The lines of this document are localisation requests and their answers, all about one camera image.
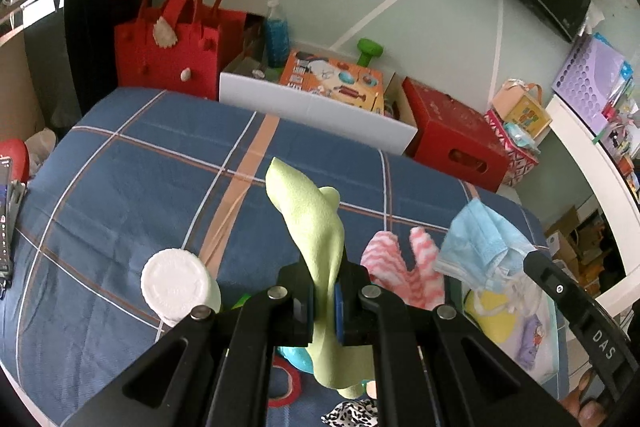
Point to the colourful shelf clutter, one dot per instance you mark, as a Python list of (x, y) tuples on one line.
[(625, 142)]

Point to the red tape roll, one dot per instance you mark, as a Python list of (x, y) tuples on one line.
[(292, 382)]

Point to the red cardboard box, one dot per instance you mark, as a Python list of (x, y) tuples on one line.
[(450, 132)]

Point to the green dumbbell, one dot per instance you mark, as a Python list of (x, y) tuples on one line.
[(370, 49)]

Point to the house shaped gift box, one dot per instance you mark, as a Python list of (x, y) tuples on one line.
[(525, 112)]

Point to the blue liquid bottle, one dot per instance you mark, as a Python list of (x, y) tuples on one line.
[(276, 39)]

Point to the yellow sponge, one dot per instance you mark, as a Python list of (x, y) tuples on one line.
[(495, 322)]

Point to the teal plastic toy case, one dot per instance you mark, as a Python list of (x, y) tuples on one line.
[(295, 359)]

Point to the white cardboard box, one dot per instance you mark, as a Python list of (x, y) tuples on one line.
[(300, 107)]

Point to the purple perforated basket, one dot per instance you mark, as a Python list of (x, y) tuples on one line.
[(590, 82)]

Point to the black cabinet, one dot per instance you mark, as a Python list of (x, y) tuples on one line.
[(90, 32)]

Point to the purple printed packet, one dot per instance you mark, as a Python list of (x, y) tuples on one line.
[(532, 342)]

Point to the pink white striped sock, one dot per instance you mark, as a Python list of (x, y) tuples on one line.
[(400, 272)]

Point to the white plastic bottle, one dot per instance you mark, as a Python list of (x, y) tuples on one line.
[(172, 279)]

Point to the white shelf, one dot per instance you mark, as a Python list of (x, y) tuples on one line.
[(590, 157)]

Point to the red felt bag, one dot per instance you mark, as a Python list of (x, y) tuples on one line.
[(165, 67)]

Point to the orange toy box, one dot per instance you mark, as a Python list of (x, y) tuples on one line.
[(330, 79)]

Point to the teal shallow tray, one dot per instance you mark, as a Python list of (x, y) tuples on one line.
[(545, 357)]

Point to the red round object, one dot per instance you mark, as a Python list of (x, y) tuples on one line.
[(15, 157)]

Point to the light green cloth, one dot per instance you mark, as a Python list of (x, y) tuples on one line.
[(310, 227)]

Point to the pink patterned box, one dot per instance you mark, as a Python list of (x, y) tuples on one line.
[(520, 167)]

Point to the blue plaid blanket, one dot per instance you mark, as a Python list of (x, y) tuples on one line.
[(125, 182)]

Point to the black phone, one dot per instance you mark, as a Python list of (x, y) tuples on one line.
[(4, 217)]

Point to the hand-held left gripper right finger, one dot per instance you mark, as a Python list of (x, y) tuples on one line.
[(340, 312)]

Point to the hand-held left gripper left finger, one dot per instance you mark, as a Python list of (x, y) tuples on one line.
[(302, 307)]

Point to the person's right hand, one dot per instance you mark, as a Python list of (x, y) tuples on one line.
[(585, 402)]

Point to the stack of cardboard boxes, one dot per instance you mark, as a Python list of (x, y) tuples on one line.
[(575, 247)]

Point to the leopard print cloth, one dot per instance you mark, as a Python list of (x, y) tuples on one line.
[(350, 414)]

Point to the blue face mask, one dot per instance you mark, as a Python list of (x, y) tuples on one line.
[(475, 237)]

